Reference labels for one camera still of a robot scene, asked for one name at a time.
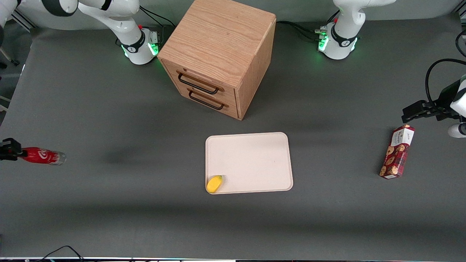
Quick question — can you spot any beige rectangular tray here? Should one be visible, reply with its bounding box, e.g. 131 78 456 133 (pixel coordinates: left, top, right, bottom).
205 132 294 195

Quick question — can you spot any yellow toy mango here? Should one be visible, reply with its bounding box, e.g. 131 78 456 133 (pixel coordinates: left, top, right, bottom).
206 175 223 194

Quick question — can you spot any black left arm base cable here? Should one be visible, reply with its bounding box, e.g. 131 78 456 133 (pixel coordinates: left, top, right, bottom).
276 10 341 41

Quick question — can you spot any black looped gripper cable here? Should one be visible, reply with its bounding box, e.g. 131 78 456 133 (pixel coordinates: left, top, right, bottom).
425 58 466 107

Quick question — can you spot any black right arm base cable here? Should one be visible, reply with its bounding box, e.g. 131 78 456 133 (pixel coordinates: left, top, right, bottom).
137 7 176 28

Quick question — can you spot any black arm base cable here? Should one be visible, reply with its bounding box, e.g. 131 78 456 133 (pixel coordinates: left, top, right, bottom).
137 7 176 28
276 10 341 41

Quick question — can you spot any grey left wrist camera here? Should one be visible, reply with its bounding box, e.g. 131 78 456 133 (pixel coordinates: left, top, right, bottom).
447 123 466 138

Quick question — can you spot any black table edge cable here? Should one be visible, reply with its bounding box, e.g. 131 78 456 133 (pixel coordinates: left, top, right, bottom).
25 245 85 262

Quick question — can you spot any wooden two-drawer cabinet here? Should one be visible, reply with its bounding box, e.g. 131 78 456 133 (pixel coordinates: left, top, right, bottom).
157 0 277 121

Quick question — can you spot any black long drawer handle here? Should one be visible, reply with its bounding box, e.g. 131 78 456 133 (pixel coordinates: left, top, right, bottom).
177 72 220 95

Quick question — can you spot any aluminium frame rail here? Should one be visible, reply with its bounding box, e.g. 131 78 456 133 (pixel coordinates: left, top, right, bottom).
12 10 37 32

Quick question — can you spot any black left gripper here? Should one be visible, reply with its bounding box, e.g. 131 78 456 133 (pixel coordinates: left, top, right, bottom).
402 80 462 123

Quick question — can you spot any black short curved cable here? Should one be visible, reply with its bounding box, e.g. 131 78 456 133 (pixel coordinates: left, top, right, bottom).
455 30 466 58

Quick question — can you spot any red cookie box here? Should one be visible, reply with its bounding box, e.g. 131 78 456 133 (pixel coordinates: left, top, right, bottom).
379 124 416 180

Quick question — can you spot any red coke bottle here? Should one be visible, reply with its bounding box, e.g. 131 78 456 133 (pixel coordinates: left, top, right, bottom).
20 147 67 166

